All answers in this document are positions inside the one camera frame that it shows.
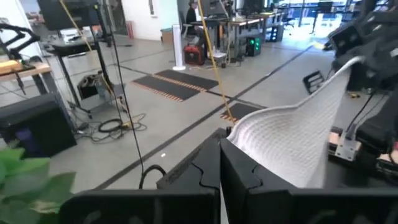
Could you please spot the black floor box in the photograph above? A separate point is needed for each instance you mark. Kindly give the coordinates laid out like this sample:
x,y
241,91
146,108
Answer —
x,y
37,124

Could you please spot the black hazard-striped floor mat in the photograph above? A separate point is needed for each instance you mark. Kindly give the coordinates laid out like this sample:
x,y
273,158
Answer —
x,y
168,87
245,110
189,79

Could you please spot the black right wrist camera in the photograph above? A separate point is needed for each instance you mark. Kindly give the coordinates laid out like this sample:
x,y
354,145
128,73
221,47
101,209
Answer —
x,y
345,39

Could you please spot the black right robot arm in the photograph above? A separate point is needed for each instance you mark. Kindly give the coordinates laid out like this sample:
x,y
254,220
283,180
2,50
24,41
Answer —
x,y
379,130

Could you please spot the white tower fan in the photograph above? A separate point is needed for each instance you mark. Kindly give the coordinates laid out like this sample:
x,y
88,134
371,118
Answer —
x,y
178,46

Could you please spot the black computer tower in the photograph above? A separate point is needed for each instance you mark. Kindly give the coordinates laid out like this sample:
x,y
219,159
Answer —
x,y
253,46

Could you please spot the wood-top office desk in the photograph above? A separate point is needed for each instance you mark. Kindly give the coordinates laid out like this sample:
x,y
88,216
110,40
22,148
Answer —
x,y
245,21

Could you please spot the yellow power splitter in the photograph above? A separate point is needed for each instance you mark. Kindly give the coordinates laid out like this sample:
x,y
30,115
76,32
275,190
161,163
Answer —
x,y
354,95

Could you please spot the black angled metal stand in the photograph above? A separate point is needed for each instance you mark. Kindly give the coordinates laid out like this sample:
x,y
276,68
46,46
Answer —
x,y
29,33

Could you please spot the wood-top workbench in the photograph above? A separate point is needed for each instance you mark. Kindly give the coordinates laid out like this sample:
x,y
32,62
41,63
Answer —
x,y
28,70

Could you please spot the white microfiber towel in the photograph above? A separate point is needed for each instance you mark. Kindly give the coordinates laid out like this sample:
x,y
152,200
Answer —
x,y
289,140

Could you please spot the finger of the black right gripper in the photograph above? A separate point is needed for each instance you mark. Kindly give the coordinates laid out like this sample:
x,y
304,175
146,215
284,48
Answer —
x,y
360,77
345,61

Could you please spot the person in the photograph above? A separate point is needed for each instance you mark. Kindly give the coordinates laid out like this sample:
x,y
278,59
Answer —
x,y
190,17

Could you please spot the black side table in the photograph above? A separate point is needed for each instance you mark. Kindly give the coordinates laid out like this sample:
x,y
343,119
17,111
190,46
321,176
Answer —
x,y
68,49

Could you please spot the black monitor on stand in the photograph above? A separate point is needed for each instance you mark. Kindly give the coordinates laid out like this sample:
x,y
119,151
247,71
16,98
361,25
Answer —
x,y
65,14

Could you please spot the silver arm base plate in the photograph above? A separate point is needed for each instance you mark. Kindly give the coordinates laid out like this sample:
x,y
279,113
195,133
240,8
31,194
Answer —
x,y
346,149

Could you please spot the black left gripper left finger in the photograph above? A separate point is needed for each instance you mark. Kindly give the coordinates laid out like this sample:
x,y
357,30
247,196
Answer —
x,y
140,207

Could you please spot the green potted plant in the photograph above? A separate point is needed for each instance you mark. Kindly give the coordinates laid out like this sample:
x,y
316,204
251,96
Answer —
x,y
25,186

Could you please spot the black equipment bag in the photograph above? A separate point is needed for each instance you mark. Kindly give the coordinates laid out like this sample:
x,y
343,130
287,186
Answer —
x,y
88,87

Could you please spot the red black portable generator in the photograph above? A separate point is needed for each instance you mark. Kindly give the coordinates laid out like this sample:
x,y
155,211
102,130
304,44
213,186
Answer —
x,y
194,54

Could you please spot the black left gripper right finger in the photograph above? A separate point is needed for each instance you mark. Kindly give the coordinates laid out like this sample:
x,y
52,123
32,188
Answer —
x,y
295,207

